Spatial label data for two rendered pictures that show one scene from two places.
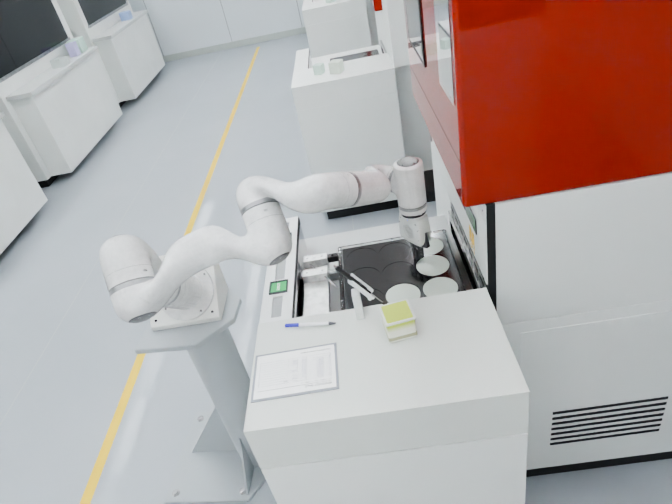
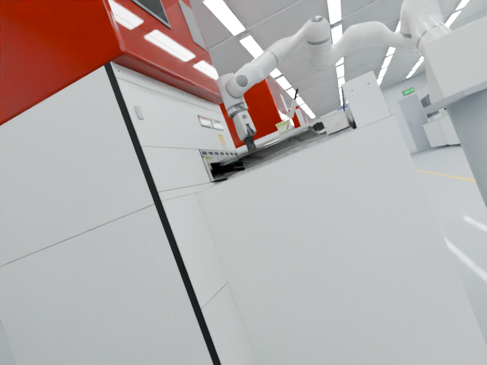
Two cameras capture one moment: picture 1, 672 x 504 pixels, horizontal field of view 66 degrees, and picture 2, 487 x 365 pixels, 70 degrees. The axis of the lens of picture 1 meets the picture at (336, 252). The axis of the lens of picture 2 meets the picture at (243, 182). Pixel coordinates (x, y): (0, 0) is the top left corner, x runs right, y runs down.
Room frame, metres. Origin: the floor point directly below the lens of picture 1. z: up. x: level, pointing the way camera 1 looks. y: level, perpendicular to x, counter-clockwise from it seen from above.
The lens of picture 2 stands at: (2.69, -0.06, 0.75)
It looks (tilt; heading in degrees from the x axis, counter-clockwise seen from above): 2 degrees up; 191
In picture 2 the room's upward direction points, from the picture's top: 21 degrees counter-clockwise
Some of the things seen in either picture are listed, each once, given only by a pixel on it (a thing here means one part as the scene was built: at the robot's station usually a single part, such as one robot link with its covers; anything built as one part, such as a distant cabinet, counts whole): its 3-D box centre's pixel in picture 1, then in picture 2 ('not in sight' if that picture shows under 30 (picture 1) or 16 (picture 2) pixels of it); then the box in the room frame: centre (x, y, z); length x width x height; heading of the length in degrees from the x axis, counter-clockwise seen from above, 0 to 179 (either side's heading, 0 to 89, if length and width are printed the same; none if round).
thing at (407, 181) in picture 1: (408, 181); (230, 91); (1.32, -0.25, 1.17); 0.09 x 0.08 x 0.13; 38
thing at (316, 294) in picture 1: (317, 297); (338, 130); (1.27, 0.09, 0.87); 0.36 x 0.08 x 0.03; 174
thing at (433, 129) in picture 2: not in sight; (443, 113); (-9.42, 4.38, 1.00); 1.80 x 1.08 x 2.00; 174
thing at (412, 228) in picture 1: (414, 223); (243, 124); (1.31, -0.25, 1.03); 0.10 x 0.07 x 0.11; 27
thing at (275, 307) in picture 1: (286, 279); (361, 111); (1.37, 0.18, 0.89); 0.55 x 0.09 x 0.14; 174
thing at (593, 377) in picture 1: (553, 316); (177, 313); (1.40, -0.76, 0.41); 0.82 x 0.70 x 0.82; 174
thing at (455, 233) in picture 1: (465, 258); (227, 167); (1.26, -0.39, 0.89); 0.44 x 0.02 x 0.10; 174
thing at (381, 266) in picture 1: (398, 272); (273, 148); (1.26, -0.18, 0.90); 0.34 x 0.34 x 0.01; 84
